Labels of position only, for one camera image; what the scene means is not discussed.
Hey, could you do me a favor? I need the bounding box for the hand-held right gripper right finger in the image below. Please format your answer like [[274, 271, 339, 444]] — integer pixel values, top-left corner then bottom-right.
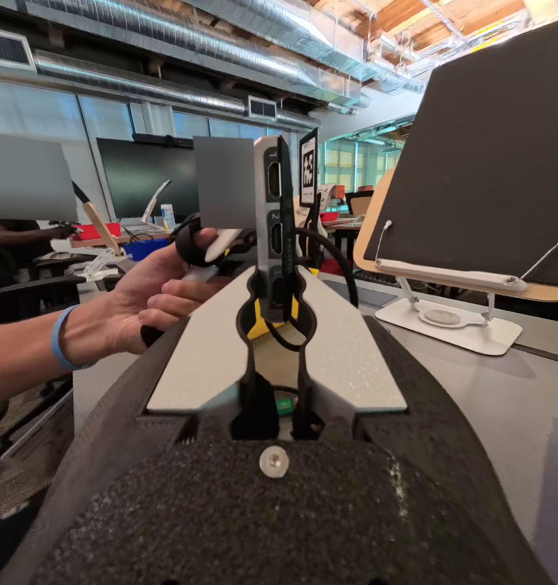
[[298, 273, 408, 434]]

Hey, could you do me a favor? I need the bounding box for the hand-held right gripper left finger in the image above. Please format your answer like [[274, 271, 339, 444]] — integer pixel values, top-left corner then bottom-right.
[[147, 269, 261, 438]]

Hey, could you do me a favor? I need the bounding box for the black hdmi switch with cable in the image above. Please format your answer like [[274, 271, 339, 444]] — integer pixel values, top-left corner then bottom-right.
[[254, 136, 360, 353]]

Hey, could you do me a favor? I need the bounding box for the yellow plastic bin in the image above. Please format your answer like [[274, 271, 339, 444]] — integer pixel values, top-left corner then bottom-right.
[[247, 297, 300, 341]]

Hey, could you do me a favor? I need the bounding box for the person's left hand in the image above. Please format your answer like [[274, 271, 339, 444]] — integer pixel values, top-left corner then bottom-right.
[[106, 229, 254, 357]]

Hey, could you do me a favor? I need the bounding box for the blue plastic bin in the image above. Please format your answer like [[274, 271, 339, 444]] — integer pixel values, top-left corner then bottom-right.
[[124, 238, 172, 262]]

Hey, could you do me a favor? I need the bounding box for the red plastic bin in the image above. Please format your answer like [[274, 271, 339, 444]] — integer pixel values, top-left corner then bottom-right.
[[74, 222, 124, 242]]

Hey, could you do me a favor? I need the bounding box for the sign on black stand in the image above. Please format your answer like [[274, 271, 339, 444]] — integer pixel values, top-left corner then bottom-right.
[[299, 128, 320, 266]]

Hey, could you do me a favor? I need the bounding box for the wooden-framed black panel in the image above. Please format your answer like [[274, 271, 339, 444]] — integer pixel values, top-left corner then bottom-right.
[[354, 19, 558, 303]]

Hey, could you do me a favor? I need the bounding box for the silver ventilation duct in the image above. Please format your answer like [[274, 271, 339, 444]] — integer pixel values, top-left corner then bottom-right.
[[23, 0, 371, 108], [33, 48, 321, 130]]

